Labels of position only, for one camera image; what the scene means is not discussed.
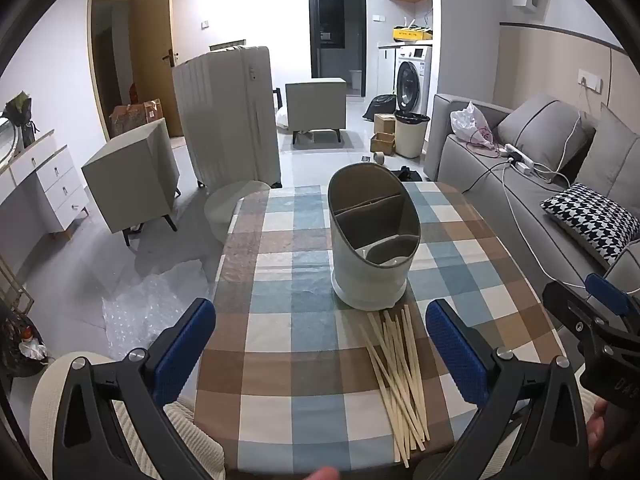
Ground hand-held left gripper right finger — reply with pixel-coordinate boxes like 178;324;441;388
425;299;591;480

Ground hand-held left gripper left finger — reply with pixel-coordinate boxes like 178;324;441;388
51;298;226;480

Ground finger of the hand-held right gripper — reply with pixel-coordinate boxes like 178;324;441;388
584;273;639;318
542;280;607;350

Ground bunch of wooden chopsticks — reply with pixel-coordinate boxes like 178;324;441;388
360;305;431;465

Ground grey oval utensil holder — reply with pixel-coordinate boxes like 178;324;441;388
327;162;422;311

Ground person's right hand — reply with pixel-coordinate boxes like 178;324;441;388
586;400;623;472

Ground clear bubble wrap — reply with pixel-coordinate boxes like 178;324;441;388
102;260;216;361

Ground houndstooth pillow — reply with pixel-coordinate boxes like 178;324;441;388
540;182;640;268

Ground checked tablecloth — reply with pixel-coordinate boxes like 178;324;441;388
194;182;568;476

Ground grey sofa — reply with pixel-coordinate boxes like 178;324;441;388
424;92;640;311

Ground grey sofa cushion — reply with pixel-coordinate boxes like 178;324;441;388
575;102;640;201
495;92;598;171

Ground white power strip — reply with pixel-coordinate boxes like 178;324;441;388
504;142;533;173

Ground dark bag with clutter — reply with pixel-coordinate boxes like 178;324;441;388
0;305;51;376

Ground large grey bedside cabinet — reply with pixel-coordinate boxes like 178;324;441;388
81;117;181;247

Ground black floor bag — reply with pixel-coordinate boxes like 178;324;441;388
390;165;426;183

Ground white plastic bag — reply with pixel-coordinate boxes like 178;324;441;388
450;101;496;148

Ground white dresser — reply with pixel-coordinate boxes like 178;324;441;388
0;129;91;241

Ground open cardboard box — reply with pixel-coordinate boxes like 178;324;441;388
370;132;396;156

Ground beige trash bin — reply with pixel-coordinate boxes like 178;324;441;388
394;110;431;159

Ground brown cardboard boxes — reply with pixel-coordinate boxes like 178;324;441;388
109;99;163;138

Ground cream hard-shell suitcase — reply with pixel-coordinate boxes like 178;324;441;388
171;44;283;193

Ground black trash bag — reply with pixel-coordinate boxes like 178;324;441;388
362;94;398;122

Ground round mirror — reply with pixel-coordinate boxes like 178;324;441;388
0;117;23;171

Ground white washing machine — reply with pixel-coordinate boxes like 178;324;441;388
395;45;433;116

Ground small grey bedside cabinet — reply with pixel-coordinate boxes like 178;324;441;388
285;77;347;148

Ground wooden door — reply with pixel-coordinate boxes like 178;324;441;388
129;0;183;138

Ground black wrapped bouquet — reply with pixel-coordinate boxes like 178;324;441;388
2;91;36;148

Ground yellow box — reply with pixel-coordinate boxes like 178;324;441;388
391;25;433;42

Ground dark glass door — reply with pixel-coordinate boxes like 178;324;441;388
307;0;368;97

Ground long white charging cable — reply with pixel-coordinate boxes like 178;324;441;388
500;160;593;291

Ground black power cable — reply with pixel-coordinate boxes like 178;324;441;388
462;157;511;193

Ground white wall socket cable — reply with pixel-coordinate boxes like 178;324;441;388
530;80;588;181

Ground gold wire rack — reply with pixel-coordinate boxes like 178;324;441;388
0;255;31;311

